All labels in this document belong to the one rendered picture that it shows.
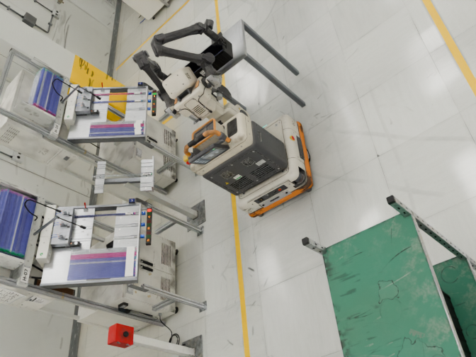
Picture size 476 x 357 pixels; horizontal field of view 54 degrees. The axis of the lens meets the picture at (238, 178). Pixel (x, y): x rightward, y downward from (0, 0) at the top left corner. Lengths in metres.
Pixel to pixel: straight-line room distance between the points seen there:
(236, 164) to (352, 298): 1.67
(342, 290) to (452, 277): 0.68
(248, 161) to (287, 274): 0.88
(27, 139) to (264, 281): 2.52
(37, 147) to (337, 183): 2.79
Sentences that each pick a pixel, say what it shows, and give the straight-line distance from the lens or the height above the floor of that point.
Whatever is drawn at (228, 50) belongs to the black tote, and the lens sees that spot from 3.72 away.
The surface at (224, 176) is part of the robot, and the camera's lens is 3.57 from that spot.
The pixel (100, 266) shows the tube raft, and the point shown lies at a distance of 3.80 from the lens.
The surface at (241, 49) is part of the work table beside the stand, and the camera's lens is 3.82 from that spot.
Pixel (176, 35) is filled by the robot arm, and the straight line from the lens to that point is 3.49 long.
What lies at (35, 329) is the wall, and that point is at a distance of 5.46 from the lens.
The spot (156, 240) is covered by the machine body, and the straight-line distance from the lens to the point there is 4.43.
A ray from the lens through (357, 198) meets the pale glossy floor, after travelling 3.44.
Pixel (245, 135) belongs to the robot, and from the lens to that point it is 3.24.
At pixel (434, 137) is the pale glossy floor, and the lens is 3.38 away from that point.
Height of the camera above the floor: 2.68
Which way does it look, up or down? 38 degrees down
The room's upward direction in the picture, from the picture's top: 59 degrees counter-clockwise
